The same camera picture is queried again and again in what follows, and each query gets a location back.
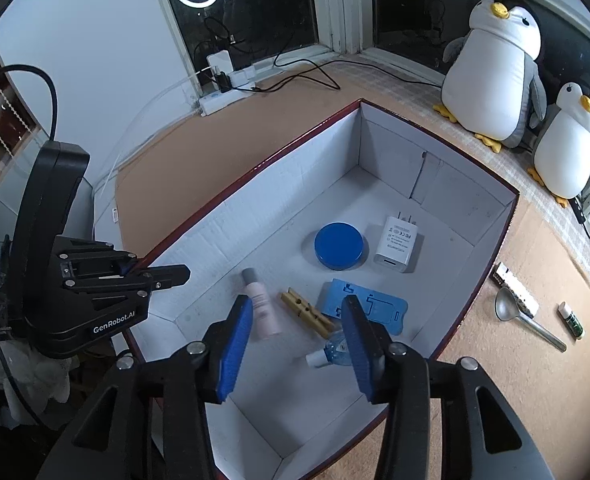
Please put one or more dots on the small pink bottle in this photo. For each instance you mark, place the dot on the small pink bottle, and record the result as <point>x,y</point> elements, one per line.
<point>265,310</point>

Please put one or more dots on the white plug charger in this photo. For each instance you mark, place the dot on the white plug charger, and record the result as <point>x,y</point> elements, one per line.
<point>397,245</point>

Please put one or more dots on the metal spoon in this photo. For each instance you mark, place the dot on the metal spoon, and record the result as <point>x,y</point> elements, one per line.
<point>507,305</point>

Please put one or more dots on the white square charger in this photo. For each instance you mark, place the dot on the white square charger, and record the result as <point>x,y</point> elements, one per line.
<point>222,62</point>

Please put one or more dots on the large penguin plush toy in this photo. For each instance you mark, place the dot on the large penguin plush toy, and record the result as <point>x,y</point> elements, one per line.
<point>490,85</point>

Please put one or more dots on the white power strip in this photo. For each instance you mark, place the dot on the white power strip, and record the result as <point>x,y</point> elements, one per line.
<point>215,102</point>

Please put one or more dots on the brown cork mat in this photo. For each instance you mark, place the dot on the brown cork mat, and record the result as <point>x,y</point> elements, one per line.
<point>175,150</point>

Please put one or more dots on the wooden clothespin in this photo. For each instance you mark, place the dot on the wooden clothespin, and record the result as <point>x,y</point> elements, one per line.
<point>305,310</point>

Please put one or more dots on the blue plastic holder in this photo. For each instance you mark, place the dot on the blue plastic holder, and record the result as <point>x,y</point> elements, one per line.
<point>390,310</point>

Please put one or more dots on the small clear blue bottle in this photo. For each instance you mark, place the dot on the small clear blue bottle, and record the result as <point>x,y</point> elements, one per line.
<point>332,352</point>

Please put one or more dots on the black plug adapter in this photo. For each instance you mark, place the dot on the black plug adapter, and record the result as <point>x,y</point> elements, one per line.
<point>223,82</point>

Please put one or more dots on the small white label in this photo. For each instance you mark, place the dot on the small white label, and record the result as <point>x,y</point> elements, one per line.
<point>115,214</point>

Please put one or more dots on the small green white tube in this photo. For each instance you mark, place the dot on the small green white tube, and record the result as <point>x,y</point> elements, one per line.
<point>572,322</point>

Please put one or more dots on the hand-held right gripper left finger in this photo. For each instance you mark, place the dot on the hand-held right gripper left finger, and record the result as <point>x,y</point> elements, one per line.
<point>235,350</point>

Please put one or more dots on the white ridged strip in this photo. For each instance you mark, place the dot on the white ridged strip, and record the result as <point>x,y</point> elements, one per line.
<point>512,280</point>

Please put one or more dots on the small penguin plush toy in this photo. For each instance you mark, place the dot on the small penguin plush toy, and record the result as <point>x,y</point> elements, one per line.
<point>567,155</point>

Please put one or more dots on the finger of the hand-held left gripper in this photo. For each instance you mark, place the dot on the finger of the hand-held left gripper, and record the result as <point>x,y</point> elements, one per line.
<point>123,263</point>
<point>170,275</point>

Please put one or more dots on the red-edged white cardboard box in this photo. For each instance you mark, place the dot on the red-edged white cardboard box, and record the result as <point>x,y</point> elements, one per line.
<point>275,240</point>

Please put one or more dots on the white window frame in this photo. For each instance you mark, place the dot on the white window frame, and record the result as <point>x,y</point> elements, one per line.
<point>342,10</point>

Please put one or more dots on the round blue lid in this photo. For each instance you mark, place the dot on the round blue lid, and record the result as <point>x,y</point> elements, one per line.
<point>338,242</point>

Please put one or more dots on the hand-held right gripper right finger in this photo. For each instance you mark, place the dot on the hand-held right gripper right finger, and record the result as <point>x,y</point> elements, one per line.
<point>362,350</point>

